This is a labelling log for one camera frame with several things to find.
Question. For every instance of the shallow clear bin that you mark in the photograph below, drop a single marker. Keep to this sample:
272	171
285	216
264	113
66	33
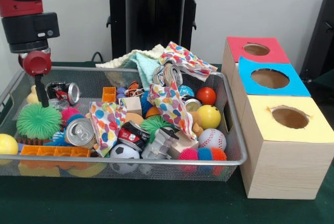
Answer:
156	175

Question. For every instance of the small polka dot cloth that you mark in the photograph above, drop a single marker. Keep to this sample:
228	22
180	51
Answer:
107	125

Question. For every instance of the yellow smiley ball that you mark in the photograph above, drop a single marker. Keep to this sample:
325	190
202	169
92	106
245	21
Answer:
209	117

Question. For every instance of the large polka dot cloth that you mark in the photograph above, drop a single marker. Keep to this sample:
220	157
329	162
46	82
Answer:
185	59

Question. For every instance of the wooden box with three holes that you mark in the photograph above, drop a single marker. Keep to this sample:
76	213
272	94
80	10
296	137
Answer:
282	161

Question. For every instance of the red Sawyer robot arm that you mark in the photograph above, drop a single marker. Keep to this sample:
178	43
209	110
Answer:
28	28

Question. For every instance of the cream muslin cloth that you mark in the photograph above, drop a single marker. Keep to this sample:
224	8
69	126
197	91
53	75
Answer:
117	62

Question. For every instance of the large green spiky ball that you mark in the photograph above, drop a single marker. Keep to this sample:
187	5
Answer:
39	121

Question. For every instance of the mint green cloth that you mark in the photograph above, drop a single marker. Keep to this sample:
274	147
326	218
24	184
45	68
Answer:
146	70

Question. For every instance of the white baseball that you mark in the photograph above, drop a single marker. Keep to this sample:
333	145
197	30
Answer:
212	139

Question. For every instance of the red ball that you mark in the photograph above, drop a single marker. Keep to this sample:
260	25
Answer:
206	95

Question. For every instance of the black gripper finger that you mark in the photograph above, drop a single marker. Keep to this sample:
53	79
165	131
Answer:
42	91

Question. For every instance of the black flat panel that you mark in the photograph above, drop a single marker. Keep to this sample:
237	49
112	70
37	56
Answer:
321	36

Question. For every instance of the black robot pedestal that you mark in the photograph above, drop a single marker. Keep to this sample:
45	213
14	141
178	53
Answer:
151	31

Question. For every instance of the crushed silver can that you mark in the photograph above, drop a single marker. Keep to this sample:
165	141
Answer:
79	131

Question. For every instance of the crushed red black can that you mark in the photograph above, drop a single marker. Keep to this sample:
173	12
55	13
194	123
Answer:
68	93

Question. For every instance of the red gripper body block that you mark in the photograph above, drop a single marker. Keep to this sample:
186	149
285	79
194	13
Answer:
35	63

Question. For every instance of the black and white soccer ball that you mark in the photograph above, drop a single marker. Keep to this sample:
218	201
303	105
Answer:
124	153

